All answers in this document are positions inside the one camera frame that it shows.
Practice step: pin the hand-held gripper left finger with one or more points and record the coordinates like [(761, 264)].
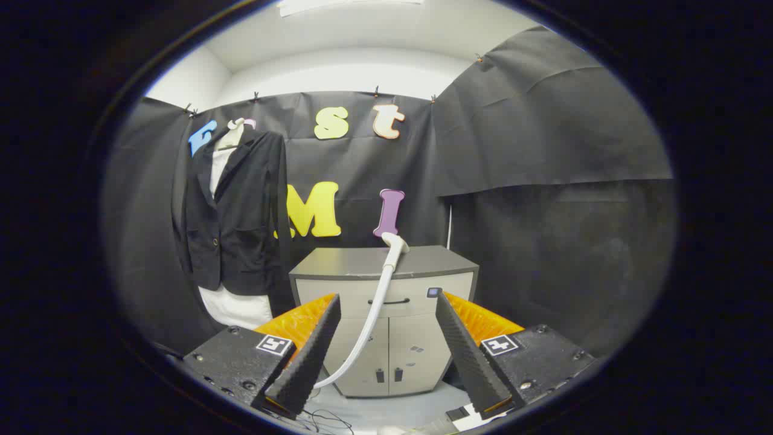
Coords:
[(305, 362)]

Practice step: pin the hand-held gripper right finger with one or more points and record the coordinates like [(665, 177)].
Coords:
[(471, 362)]

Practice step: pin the white garment steamer wand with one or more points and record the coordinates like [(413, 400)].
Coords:
[(380, 290)]

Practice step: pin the black jacket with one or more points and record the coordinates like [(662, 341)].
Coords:
[(241, 205)]

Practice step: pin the grey cabinet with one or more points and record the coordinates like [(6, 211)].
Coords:
[(362, 261)]

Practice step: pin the thin white pole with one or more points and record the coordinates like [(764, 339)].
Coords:
[(450, 226)]

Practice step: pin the cream plastic hanger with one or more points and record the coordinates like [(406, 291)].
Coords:
[(232, 138)]

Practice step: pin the row of black clips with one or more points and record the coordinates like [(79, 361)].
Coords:
[(375, 92)]

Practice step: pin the ceiling light panel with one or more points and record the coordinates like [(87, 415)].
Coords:
[(338, 5)]

